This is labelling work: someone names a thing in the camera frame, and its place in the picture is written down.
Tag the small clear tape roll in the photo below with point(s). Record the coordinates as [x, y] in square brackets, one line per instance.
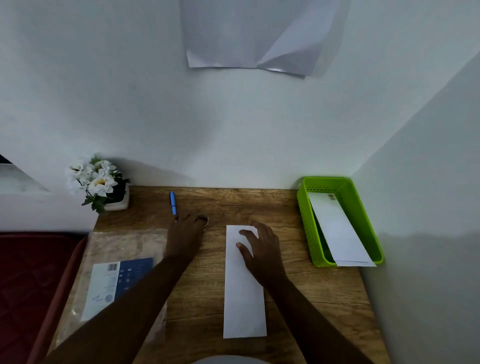
[204, 220]

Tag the green plastic tray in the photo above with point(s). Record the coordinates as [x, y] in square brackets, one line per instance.
[305, 225]

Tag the person's grey shirt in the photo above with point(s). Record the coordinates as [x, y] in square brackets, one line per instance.
[232, 360]

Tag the person's left hand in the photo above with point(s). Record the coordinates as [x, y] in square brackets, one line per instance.
[185, 236]

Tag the dark red mattress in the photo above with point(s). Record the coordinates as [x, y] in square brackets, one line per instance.
[26, 292]

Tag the blue pen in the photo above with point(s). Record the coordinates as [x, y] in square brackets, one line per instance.
[173, 202]

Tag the dark window with grille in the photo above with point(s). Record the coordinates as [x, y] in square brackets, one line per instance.
[4, 159]

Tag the white paper sheet on wall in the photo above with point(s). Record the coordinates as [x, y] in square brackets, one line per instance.
[232, 33]

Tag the person's left forearm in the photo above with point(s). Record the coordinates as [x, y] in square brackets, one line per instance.
[120, 311]

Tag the clear plastic bag with card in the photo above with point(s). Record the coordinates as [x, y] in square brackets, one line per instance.
[123, 243]

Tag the potted white flower plant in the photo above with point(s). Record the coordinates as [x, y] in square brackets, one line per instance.
[99, 183]

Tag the person's right forearm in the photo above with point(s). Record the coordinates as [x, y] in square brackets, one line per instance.
[318, 326]

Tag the person's right hand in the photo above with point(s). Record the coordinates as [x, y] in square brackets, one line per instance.
[264, 255]

